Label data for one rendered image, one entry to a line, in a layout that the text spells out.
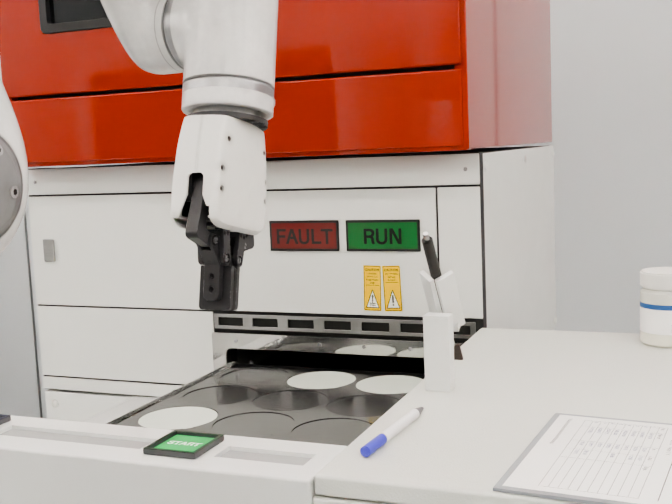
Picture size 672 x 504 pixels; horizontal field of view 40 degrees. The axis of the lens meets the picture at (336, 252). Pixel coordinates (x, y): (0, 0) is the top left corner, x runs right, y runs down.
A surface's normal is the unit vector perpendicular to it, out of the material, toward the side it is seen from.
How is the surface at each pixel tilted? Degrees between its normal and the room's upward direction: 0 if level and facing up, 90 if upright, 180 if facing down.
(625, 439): 0
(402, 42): 90
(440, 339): 90
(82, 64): 90
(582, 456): 0
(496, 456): 0
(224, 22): 79
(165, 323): 90
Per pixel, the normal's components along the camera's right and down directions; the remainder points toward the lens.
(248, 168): 0.91, 0.03
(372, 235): -0.37, 0.12
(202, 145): -0.32, -0.20
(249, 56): 0.53, -0.04
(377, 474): -0.04, -0.99
